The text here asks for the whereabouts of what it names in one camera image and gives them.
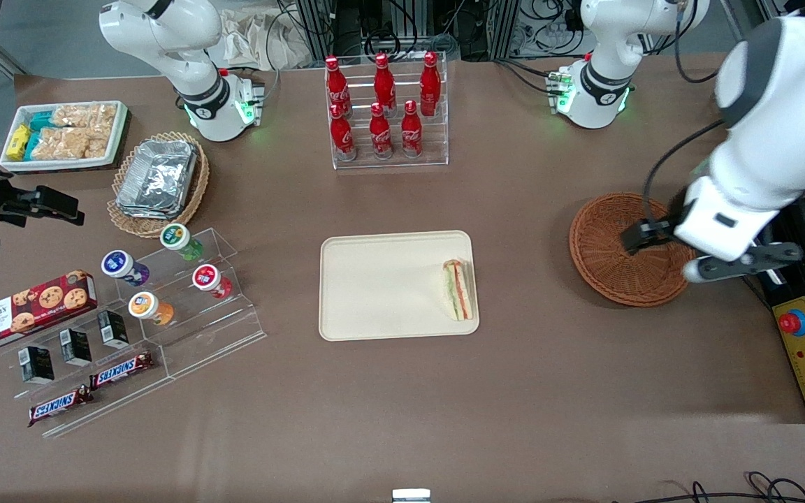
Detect brown wicker basket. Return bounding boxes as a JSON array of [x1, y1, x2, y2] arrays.
[[569, 192, 697, 309]]

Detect white rectangular snack bin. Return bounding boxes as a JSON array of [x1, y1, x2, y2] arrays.
[[0, 100, 129, 173]]

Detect purple lid gum jar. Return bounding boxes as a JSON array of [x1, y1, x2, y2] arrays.
[[101, 249, 150, 287]]

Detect red lid gum jar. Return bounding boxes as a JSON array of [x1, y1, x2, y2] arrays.
[[191, 263, 233, 300]]

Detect clear acrylic stepped display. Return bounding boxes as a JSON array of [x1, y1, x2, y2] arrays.
[[0, 227, 267, 439]]

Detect black power cable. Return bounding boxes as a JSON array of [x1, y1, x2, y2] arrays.
[[752, 269, 782, 309]]

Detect light wicker basket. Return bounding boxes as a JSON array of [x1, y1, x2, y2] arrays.
[[107, 131, 210, 240]]

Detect triangular sandwich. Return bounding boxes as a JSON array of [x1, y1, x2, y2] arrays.
[[442, 258, 477, 321]]

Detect aluminium foil tray stack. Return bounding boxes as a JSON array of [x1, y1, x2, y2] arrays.
[[116, 139, 198, 220]]

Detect beige plastic tray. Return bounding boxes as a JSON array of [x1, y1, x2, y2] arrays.
[[319, 230, 481, 342]]

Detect yellow snack packet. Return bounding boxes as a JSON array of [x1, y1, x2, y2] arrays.
[[6, 124, 31, 160]]

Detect Snickers chocolate bar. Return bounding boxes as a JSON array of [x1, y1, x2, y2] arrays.
[[89, 351, 154, 390], [28, 385, 94, 428]]

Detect red cola bottle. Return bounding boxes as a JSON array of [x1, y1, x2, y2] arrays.
[[400, 100, 424, 159], [373, 52, 397, 109], [324, 55, 349, 112], [419, 50, 442, 117], [368, 102, 393, 161], [329, 103, 356, 163]]

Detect small black box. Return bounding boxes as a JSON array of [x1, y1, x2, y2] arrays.
[[18, 345, 55, 385], [59, 328, 93, 367], [97, 309, 130, 349]]

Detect green lid gum jar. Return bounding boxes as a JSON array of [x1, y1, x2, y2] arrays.
[[159, 222, 205, 262]]

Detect clear acrylic bottle rack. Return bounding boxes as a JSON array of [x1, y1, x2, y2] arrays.
[[324, 50, 450, 170]]

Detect orange lid gum jar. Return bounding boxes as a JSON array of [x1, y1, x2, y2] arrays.
[[128, 291, 175, 327]]

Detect rice cracker bag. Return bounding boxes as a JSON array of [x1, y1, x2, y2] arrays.
[[88, 128, 115, 160], [52, 103, 118, 131], [31, 127, 91, 161]]

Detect black equipment frame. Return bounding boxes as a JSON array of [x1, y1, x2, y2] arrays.
[[291, 0, 585, 65]]

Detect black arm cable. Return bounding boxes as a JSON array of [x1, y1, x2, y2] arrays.
[[642, 119, 728, 224]]

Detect black floor cables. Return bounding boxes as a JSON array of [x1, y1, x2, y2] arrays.
[[612, 472, 805, 503]]

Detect beige crumpled cloth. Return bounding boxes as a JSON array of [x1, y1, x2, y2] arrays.
[[217, 6, 319, 71]]

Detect red Walkers cookie box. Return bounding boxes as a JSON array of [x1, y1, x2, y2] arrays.
[[0, 270, 99, 354]]

